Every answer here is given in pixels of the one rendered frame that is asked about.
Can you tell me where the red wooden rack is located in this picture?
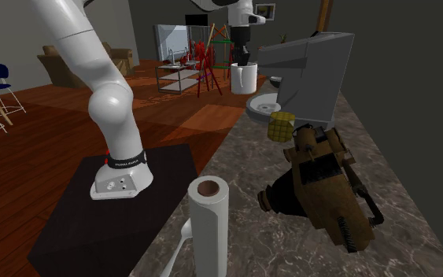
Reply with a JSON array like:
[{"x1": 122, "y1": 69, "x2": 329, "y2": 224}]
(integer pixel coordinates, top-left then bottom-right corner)
[{"x1": 190, "y1": 23, "x2": 234, "y2": 99}]

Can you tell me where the white mug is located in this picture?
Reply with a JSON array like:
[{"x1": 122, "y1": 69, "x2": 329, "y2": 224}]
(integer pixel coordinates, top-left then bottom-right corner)
[{"x1": 230, "y1": 61, "x2": 259, "y2": 96}]

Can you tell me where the black screen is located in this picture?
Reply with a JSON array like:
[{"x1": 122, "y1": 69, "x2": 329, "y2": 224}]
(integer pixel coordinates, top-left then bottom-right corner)
[{"x1": 184, "y1": 13, "x2": 210, "y2": 27}]

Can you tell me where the grey cabinet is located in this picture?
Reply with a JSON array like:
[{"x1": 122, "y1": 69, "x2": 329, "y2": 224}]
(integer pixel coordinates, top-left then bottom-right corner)
[{"x1": 153, "y1": 24, "x2": 212, "y2": 63}]

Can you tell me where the glass shelf table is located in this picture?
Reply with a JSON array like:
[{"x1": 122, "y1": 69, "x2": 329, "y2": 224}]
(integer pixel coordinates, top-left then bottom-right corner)
[{"x1": 155, "y1": 60, "x2": 201, "y2": 95}]

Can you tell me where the grey coffee machine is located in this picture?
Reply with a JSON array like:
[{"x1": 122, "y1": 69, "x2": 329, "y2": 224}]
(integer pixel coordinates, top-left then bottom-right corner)
[{"x1": 257, "y1": 31, "x2": 356, "y2": 130}]

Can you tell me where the yellow grid-patterned block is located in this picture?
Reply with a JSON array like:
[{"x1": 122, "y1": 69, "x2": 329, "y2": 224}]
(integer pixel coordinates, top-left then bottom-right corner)
[{"x1": 267, "y1": 111, "x2": 297, "y2": 144}]

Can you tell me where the brown and black machine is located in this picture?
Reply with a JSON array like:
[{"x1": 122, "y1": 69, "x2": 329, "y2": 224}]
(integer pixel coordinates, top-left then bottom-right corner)
[{"x1": 257, "y1": 123, "x2": 386, "y2": 254}]

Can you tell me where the brown armchair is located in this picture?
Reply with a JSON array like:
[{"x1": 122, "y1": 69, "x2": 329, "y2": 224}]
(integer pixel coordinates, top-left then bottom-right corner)
[{"x1": 36, "y1": 41, "x2": 136, "y2": 90}]

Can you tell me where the white paper towel roll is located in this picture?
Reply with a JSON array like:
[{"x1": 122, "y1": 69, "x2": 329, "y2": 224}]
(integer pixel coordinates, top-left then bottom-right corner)
[{"x1": 187, "y1": 175, "x2": 230, "y2": 277}]

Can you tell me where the white plastic spoon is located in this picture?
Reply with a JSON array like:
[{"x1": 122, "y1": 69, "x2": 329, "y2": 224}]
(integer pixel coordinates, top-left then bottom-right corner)
[{"x1": 159, "y1": 217, "x2": 194, "y2": 277}]

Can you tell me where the black robot stand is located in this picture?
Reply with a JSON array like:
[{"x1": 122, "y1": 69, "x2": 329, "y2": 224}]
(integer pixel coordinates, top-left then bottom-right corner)
[{"x1": 27, "y1": 143, "x2": 199, "y2": 277}]

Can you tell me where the framed wall picture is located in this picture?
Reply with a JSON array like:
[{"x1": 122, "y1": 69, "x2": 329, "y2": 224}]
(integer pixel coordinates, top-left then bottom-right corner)
[{"x1": 254, "y1": 2, "x2": 277, "y2": 20}]

